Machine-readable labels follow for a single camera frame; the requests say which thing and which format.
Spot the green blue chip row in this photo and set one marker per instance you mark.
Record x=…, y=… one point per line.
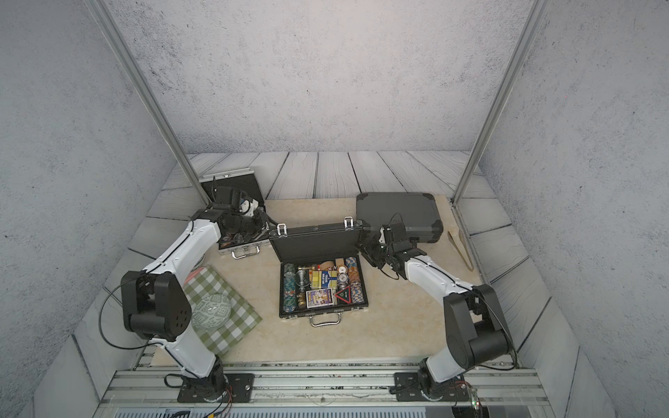
x=289, y=304

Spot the blue yellow card box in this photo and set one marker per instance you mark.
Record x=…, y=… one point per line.
x=323, y=279

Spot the medium black poker case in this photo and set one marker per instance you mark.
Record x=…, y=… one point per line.
x=323, y=247

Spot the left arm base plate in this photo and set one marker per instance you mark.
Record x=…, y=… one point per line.
x=234, y=388

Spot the purple white card box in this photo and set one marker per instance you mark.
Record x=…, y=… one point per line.
x=319, y=298

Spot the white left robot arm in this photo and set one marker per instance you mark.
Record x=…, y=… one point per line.
x=155, y=306

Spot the orange blue chip row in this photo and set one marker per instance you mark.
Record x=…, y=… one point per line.
x=354, y=279

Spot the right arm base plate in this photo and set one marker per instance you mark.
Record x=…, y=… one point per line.
x=418, y=387

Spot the large dark grey poker case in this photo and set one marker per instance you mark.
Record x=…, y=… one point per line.
x=417, y=211

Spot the glass dish on cloth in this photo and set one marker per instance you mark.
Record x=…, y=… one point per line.
x=212, y=312

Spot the green checkered cloth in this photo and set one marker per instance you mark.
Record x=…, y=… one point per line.
x=244, y=319

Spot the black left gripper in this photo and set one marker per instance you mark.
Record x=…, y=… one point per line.
x=262, y=225

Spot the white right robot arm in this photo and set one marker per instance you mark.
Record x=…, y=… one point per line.
x=475, y=327

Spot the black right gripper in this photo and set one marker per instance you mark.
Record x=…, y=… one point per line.
x=368, y=246

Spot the small silver poker case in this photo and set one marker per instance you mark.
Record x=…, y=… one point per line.
x=245, y=180

